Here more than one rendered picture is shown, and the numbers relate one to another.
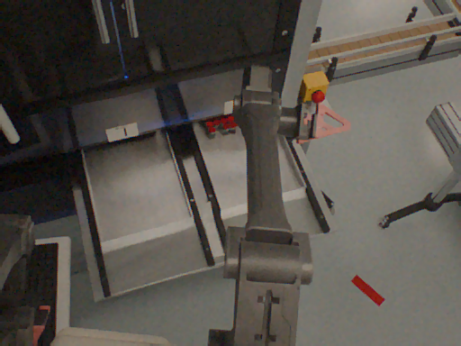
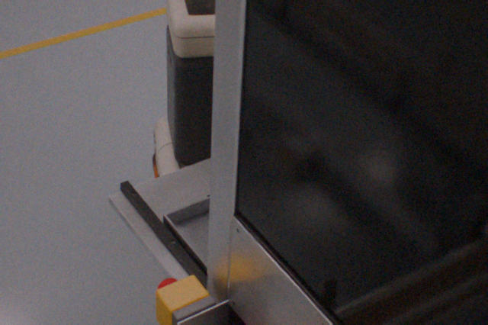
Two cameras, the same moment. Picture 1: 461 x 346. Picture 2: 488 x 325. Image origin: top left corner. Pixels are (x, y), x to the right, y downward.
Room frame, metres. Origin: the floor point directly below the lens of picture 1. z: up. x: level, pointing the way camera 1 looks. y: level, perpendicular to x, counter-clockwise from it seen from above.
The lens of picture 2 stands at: (1.97, -0.35, 2.08)
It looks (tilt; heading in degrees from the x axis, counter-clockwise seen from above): 40 degrees down; 167
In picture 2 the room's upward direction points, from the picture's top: 3 degrees clockwise
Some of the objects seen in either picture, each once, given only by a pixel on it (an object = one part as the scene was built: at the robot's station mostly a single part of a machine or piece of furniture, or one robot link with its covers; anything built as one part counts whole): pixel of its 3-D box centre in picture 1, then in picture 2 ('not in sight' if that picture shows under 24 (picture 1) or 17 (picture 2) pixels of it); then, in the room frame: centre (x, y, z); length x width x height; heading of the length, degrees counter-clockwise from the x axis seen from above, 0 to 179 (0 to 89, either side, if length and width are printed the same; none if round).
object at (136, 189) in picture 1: (134, 180); not in sight; (0.70, 0.28, 0.90); 0.34 x 0.26 x 0.04; 23
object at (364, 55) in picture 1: (370, 49); not in sight; (1.28, -0.43, 0.92); 0.69 x 0.16 x 0.16; 113
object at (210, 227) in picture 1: (212, 229); not in sight; (0.57, 0.04, 0.91); 0.14 x 0.03 x 0.06; 22
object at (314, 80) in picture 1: (311, 85); (184, 310); (1.04, -0.22, 1.00); 0.08 x 0.07 x 0.07; 23
